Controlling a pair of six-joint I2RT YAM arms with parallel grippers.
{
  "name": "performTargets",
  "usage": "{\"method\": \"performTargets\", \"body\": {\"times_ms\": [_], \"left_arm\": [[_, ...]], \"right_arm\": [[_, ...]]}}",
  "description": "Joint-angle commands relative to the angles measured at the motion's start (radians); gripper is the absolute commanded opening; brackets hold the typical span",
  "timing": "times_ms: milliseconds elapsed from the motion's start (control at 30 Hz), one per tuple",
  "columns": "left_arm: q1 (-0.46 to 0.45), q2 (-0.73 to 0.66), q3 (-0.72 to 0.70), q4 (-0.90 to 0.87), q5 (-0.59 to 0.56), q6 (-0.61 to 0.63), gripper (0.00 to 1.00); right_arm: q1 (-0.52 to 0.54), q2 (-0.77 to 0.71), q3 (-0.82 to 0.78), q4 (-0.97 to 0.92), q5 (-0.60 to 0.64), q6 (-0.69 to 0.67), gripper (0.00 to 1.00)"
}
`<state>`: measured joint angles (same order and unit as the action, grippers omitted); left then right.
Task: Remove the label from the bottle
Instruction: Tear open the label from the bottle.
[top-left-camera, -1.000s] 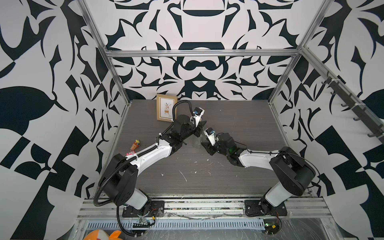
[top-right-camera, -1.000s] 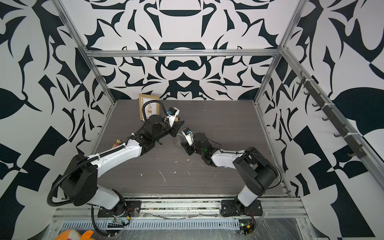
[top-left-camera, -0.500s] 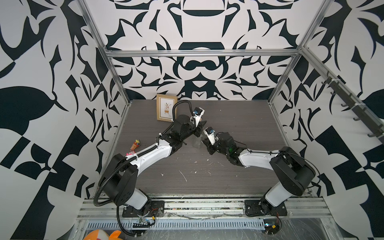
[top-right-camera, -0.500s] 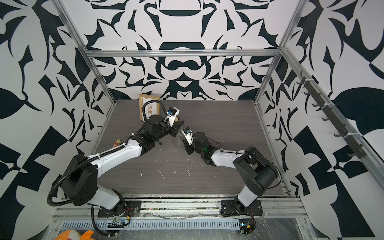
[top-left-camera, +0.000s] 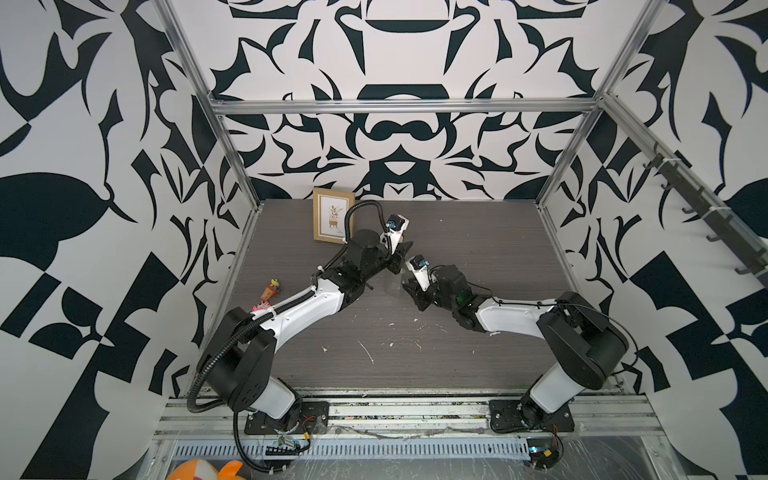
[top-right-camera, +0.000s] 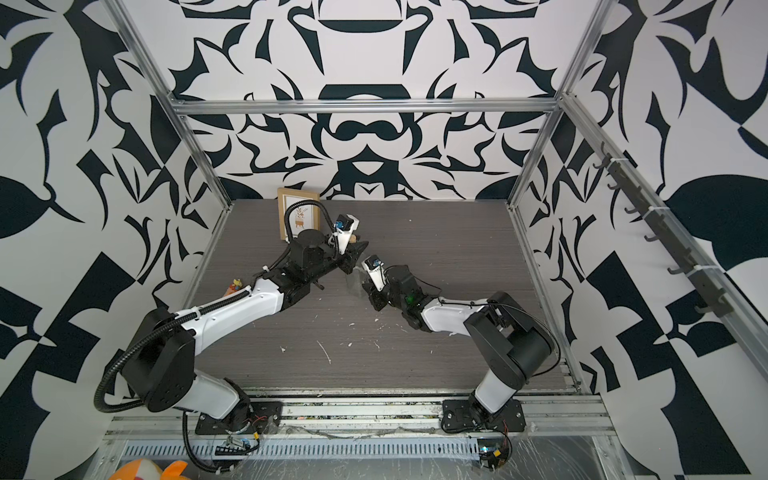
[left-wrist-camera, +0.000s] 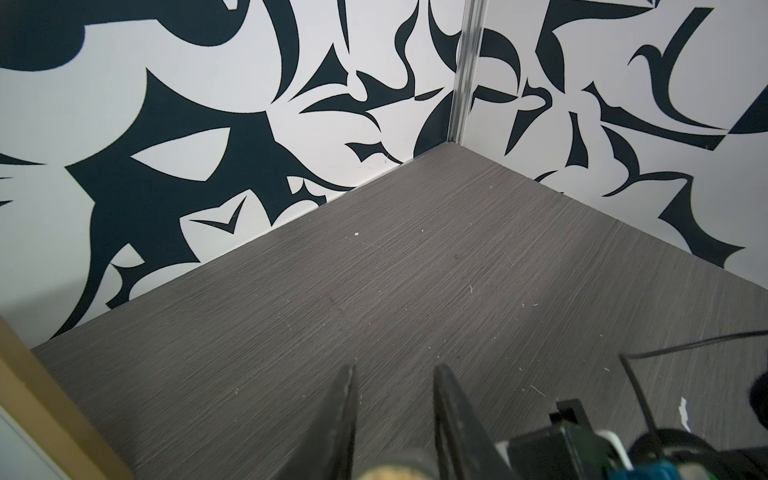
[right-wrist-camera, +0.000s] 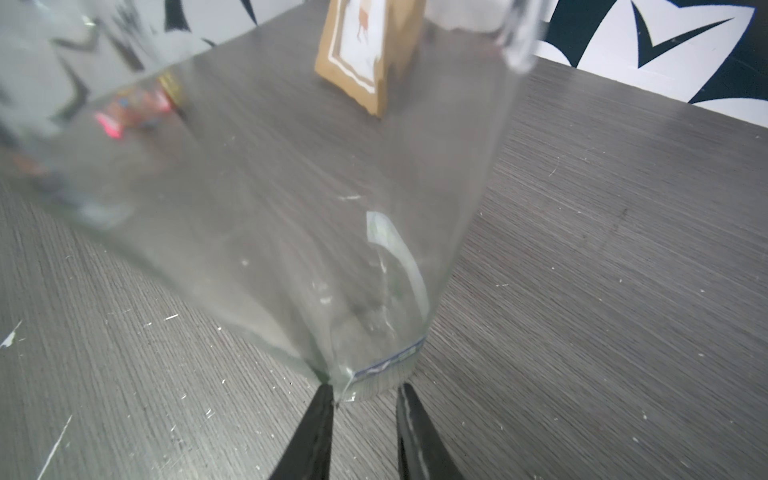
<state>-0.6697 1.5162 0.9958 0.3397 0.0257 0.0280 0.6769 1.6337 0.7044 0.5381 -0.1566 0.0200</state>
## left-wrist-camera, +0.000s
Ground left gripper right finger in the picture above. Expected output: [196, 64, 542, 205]
[433, 364, 516, 479]

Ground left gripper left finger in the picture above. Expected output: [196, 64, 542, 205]
[274, 365, 359, 479]

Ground cork bottle stopper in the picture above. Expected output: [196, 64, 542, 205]
[353, 449, 440, 480]

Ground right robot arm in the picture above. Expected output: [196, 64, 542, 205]
[619, 330, 767, 479]

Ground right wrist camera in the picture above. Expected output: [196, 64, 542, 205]
[497, 398, 721, 480]

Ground wooden picture frame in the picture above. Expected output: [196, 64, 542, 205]
[1, 321, 134, 479]

